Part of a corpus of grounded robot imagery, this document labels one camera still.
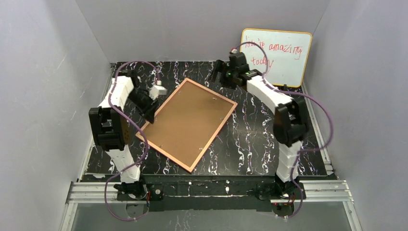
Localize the brown backing board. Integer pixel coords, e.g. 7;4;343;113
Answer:
140;81;235;169

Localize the aluminium rail at front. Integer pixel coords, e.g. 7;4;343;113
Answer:
66;180;354;204

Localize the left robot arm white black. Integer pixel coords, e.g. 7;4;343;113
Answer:
89;71;167;183

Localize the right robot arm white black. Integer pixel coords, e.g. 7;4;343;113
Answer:
208;52;309;184

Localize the whiteboard with red writing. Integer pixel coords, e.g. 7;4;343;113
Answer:
240;28;313;88

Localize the pink wooden photo frame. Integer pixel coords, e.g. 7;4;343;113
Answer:
135;77;239;174

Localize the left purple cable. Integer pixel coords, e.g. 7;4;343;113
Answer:
104;61;160;222

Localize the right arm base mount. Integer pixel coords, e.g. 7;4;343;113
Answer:
254;183;306;202

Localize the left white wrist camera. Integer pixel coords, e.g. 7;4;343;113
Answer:
149;80;167;100

